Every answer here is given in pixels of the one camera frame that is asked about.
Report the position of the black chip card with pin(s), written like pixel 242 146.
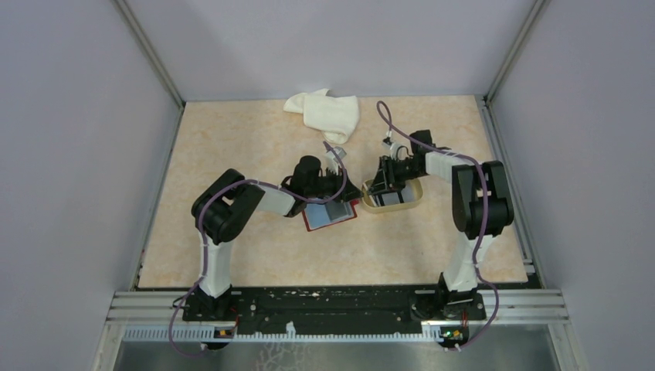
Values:
pixel 339 211

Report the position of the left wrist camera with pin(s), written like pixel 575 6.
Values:
pixel 334 155

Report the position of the beige oval tray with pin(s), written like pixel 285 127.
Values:
pixel 414 186

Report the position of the white folded cloth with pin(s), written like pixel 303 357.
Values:
pixel 335 117

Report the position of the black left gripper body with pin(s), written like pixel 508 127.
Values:
pixel 330 185

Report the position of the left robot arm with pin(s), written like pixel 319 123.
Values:
pixel 222 212

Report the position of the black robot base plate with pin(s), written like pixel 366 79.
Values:
pixel 335 310

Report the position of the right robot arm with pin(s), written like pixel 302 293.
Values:
pixel 481 201

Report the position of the aluminium frame rail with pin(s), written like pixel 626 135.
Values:
pixel 157 315

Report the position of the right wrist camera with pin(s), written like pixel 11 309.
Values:
pixel 392 147

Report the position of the black striped card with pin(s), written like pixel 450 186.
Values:
pixel 393 198

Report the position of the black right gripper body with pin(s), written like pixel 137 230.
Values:
pixel 397 171

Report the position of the red leather card holder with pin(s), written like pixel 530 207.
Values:
pixel 318 216

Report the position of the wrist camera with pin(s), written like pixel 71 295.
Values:
pixel 392 147
pixel 334 155

